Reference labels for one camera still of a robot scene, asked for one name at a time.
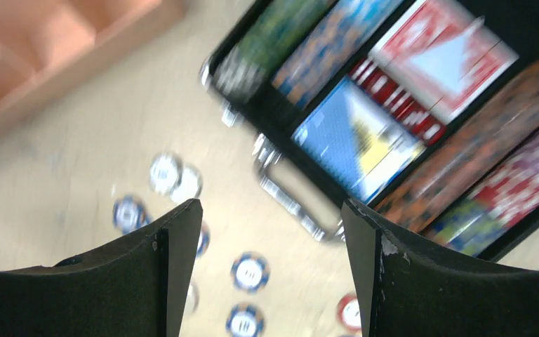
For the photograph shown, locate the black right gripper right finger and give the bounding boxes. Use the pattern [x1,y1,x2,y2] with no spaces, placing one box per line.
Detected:
[341,199,539,336]

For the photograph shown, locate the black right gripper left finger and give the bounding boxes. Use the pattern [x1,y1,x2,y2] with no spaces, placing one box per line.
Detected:
[0,199,203,336]

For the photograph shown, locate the red 5 chip stack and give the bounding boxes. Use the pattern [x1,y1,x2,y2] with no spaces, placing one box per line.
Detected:
[336,292,361,333]

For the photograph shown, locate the clear dealer button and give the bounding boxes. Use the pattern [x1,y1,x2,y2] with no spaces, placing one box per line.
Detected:
[183,282,199,316]

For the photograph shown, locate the blue 10 chip far left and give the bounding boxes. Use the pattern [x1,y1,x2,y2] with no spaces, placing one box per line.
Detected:
[112,194,150,234]

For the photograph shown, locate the blue 10 chip lower single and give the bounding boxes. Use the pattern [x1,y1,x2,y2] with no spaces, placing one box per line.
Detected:
[225,303,265,337]

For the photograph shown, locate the blue 10 chip single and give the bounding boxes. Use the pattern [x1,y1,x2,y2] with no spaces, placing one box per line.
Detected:
[225,303,265,337]
[230,251,270,293]

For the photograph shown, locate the blue 10 chip upper single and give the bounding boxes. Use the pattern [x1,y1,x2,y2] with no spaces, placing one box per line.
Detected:
[230,251,270,293]

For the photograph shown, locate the white 1 chip lower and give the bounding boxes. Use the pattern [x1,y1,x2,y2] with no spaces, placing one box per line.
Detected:
[170,165,203,204]

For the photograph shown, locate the white 1 chip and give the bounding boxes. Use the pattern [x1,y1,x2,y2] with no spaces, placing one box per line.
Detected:
[149,152,182,194]
[170,165,203,204]

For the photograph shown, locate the white 1 chip upper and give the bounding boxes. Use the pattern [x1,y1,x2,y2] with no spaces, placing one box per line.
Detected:
[149,152,182,194]

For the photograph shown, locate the blue playing card deck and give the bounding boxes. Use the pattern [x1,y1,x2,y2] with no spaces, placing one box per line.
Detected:
[292,77,425,204]

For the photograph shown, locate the red dice row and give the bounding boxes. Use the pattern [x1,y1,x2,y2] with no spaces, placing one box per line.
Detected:
[348,58,446,146]

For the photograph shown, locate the black poker chip case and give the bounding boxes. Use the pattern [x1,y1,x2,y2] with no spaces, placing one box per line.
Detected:
[201,1,539,261]

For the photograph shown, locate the black orange chip row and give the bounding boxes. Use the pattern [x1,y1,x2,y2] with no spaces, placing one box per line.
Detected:
[375,60,539,232]

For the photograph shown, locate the red playing card deck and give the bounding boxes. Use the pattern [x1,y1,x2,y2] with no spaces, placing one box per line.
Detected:
[370,0,519,124]

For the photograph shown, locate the peach desk organizer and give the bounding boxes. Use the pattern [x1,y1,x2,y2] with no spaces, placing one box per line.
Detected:
[0,1,187,136]

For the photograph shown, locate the blue orange chip row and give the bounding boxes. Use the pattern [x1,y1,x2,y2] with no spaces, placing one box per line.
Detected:
[272,0,401,107]

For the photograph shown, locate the chrome case handle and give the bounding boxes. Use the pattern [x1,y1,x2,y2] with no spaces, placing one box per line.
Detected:
[252,133,345,244]

